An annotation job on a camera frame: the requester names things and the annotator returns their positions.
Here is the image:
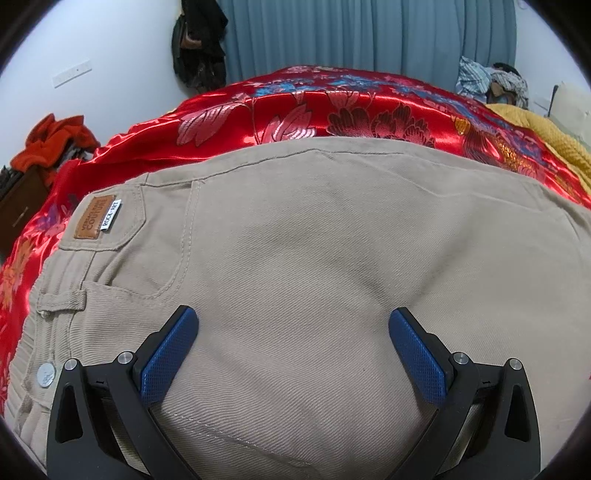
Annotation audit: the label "dark wooden cabinet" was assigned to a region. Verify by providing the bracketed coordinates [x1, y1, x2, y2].
[0, 161, 79, 256]

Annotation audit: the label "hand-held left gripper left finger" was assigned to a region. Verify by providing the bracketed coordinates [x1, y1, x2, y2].
[47, 305, 200, 480]

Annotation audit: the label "pile of striped clothes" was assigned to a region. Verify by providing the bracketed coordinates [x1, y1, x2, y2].
[456, 56, 530, 110]

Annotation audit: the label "white wall switch plate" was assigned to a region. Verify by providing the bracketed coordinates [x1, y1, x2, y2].
[52, 58, 92, 88]

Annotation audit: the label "orange cloth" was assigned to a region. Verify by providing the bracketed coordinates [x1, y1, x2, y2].
[10, 114, 101, 188]

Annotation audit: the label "blue-grey curtain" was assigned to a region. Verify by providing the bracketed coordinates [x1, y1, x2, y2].
[216, 0, 517, 85]

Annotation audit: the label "mustard yellow knit blanket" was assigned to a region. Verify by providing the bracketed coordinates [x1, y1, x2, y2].
[485, 103, 591, 193]

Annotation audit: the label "red floral satin blanket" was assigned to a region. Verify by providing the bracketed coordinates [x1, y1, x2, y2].
[0, 65, 591, 416]

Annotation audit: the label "beige pants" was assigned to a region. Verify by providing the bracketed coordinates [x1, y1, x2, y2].
[4, 137, 591, 480]

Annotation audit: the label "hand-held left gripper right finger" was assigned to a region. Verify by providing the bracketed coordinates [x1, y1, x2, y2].
[388, 307, 542, 480]

